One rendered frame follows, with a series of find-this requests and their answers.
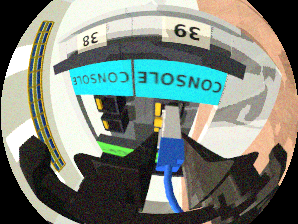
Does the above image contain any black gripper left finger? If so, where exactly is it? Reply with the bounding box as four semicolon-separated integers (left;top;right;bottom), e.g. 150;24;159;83
73;132;158;212

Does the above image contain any blue network cable with white plug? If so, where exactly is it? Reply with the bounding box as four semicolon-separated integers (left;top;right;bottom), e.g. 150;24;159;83
154;105;185;213

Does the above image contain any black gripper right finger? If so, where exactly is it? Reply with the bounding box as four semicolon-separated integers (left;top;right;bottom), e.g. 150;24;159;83
181;132;259;210

